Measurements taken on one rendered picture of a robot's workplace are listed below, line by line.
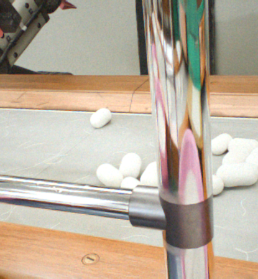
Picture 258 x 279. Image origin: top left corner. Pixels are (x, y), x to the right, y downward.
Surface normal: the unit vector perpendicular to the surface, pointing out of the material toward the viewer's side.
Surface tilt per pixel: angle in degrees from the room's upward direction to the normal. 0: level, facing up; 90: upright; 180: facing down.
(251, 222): 0
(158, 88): 90
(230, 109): 45
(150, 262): 0
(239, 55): 90
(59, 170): 0
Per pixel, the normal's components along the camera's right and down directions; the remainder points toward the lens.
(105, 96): -0.33, -0.36
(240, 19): -0.35, 0.40
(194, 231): 0.09, 0.40
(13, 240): -0.10, -0.91
